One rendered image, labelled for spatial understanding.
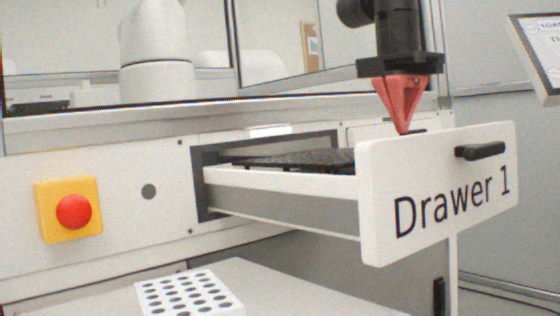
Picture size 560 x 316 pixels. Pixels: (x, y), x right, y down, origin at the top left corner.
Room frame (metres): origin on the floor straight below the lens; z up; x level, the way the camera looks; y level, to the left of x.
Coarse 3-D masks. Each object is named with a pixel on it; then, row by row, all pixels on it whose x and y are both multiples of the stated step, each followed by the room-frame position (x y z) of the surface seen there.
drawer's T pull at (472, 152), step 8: (464, 144) 0.45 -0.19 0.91; (472, 144) 0.45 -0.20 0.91; (480, 144) 0.42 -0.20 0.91; (488, 144) 0.43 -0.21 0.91; (496, 144) 0.43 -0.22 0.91; (504, 144) 0.44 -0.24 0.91; (456, 152) 0.44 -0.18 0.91; (464, 152) 0.41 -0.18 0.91; (472, 152) 0.40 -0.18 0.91; (480, 152) 0.41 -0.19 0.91; (488, 152) 0.42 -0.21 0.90; (496, 152) 0.43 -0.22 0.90; (472, 160) 0.41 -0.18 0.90
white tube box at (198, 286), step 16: (192, 272) 0.47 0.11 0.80; (208, 272) 0.47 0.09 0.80; (144, 288) 0.43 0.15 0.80; (160, 288) 0.42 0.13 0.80; (176, 288) 0.42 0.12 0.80; (192, 288) 0.42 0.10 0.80; (208, 288) 0.42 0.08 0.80; (224, 288) 0.41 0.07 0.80; (144, 304) 0.38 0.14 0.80; (160, 304) 0.39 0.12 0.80; (176, 304) 0.38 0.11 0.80; (192, 304) 0.38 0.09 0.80; (208, 304) 0.38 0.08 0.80; (224, 304) 0.38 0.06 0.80; (240, 304) 0.37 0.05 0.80
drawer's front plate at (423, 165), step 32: (480, 128) 0.48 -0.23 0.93; (512, 128) 0.53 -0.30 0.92; (384, 160) 0.38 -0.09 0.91; (416, 160) 0.41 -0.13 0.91; (448, 160) 0.44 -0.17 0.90; (480, 160) 0.48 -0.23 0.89; (512, 160) 0.53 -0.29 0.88; (384, 192) 0.38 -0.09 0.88; (416, 192) 0.40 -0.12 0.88; (448, 192) 0.44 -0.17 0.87; (512, 192) 0.53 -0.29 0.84; (384, 224) 0.38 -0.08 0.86; (416, 224) 0.40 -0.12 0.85; (448, 224) 0.44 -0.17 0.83; (384, 256) 0.37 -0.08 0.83
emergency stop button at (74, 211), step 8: (64, 200) 0.46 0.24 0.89; (72, 200) 0.47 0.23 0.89; (80, 200) 0.47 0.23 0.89; (64, 208) 0.46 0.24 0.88; (72, 208) 0.46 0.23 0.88; (80, 208) 0.47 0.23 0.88; (88, 208) 0.48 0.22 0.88; (64, 216) 0.46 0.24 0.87; (72, 216) 0.46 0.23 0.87; (80, 216) 0.47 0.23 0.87; (88, 216) 0.48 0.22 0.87; (64, 224) 0.46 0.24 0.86; (72, 224) 0.46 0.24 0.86; (80, 224) 0.47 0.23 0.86
